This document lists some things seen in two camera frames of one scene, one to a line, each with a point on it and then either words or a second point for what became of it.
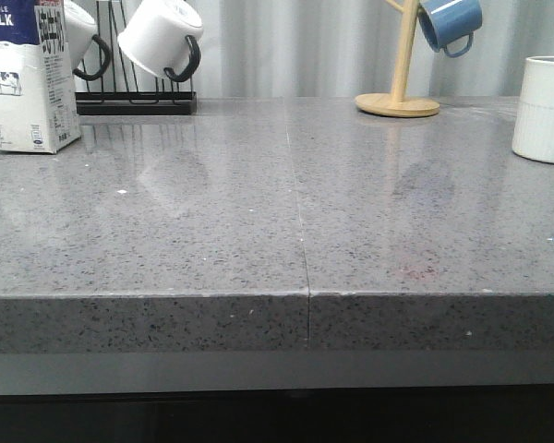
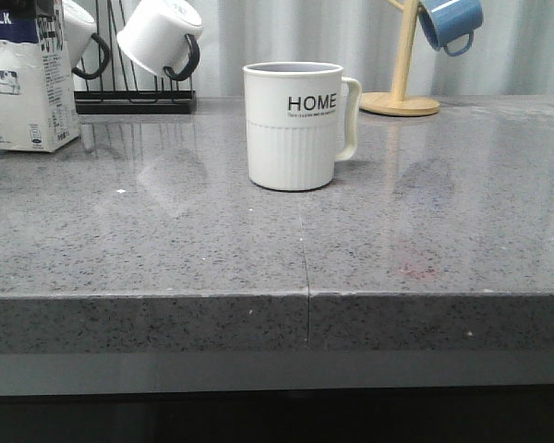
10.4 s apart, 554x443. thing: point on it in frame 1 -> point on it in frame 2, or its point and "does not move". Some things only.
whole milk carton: [29, 102] does not move
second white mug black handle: [79, 29] does not move
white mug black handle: [163, 36] does not move
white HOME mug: [543, 123] -> [293, 118]
